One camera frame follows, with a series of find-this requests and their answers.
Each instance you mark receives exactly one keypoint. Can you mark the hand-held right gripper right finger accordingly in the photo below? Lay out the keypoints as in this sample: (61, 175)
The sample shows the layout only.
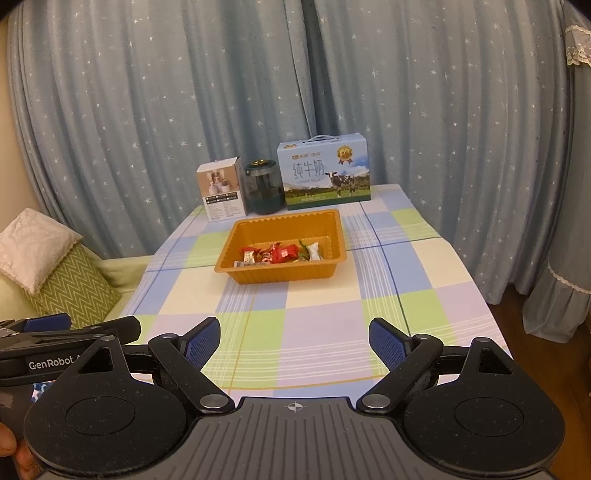
(388, 344)

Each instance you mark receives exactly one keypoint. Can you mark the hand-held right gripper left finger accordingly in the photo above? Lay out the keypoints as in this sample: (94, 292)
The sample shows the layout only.
(203, 344)

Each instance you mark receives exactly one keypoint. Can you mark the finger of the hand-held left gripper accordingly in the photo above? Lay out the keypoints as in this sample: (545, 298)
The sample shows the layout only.
(46, 322)
(124, 328)

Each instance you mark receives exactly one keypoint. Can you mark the grey black snack packet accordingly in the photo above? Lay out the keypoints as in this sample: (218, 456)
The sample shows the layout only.
(242, 264)

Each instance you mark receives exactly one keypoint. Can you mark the small red white candy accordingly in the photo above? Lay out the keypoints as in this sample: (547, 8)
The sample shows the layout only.
(249, 254)

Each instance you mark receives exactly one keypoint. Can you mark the red pillow snack packet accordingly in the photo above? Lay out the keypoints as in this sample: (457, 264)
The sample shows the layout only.
(267, 256)

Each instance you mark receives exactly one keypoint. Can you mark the orange plastic tray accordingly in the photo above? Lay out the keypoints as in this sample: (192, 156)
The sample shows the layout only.
(286, 274)

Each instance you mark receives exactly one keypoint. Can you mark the large red snack packet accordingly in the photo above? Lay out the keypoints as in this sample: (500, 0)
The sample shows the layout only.
(285, 252)

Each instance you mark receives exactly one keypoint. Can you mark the person's left hand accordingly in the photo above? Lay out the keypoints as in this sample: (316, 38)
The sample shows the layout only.
(7, 441)

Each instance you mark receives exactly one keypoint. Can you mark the green zigzag pillow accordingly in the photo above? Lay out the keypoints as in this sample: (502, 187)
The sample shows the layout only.
(74, 286)

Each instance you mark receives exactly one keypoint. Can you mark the light green sofa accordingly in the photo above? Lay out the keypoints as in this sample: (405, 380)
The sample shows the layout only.
(124, 272)

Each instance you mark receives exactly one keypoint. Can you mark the checked pastel tablecloth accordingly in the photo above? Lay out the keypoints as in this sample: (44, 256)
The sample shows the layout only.
(415, 277)

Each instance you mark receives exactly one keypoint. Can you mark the beige pillow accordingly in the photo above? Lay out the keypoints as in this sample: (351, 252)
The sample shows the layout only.
(32, 249)

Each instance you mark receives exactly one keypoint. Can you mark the small white product box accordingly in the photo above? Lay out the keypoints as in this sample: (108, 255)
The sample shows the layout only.
(221, 194)

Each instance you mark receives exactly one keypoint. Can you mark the dark green glass jar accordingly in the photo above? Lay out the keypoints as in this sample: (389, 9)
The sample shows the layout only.
(263, 194)

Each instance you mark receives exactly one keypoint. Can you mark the blue milk carton box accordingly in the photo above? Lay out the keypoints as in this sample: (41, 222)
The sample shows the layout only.
(323, 175)

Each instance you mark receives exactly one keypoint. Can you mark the blue star curtain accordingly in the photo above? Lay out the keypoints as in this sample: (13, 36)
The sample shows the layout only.
(438, 92)
(138, 92)

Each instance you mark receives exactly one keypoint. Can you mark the blue lace-trimmed cover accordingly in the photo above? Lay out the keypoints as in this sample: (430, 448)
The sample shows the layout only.
(568, 184)

